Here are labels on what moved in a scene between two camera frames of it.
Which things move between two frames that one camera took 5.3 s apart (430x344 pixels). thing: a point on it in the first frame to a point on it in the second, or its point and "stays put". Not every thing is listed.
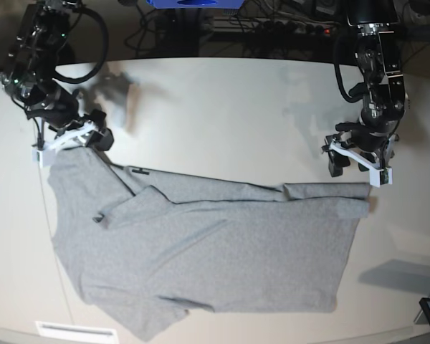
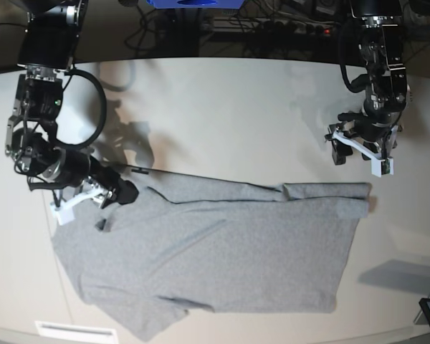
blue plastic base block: (196, 3) stays put
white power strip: (274, 26) stays put
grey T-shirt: (149, 247) stays put
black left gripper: (103, 140) to (110, 180)
